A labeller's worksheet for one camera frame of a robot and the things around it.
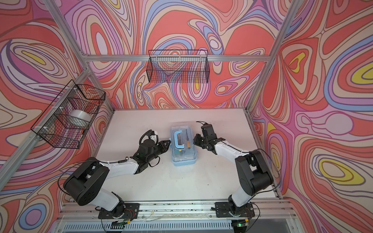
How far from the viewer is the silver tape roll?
0.72 m

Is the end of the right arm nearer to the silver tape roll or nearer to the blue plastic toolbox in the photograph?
the blue plastic toolbox

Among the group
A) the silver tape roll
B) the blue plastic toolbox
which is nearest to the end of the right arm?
the blue plastic toolbox
